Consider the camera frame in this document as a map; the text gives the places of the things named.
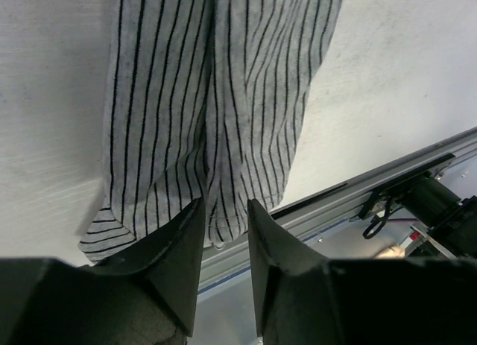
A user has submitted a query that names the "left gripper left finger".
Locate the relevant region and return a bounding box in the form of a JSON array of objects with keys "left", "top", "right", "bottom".
[{"left": 1, "top": 199, "right": 205, "bottom": 344}]

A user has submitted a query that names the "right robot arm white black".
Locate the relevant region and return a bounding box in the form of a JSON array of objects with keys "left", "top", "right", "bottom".
[{"left": 358, "top": 171, "right": 476, "bottom": 258}]

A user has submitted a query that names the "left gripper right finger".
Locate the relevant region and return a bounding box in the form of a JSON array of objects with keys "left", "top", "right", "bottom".
[{"left": 247, "top": 200, "right": 476, "bottom": 344}]

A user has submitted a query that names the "aluminium mounting rail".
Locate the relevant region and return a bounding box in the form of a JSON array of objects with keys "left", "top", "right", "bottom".
[{"left": 199, "top": 128, "right": 476, "bottom": 294}]

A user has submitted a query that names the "grey striped underwear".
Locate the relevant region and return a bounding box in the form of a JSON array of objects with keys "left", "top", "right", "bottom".
[{"left": 78, "top": 0, "right": 342, "bottom": 262}]

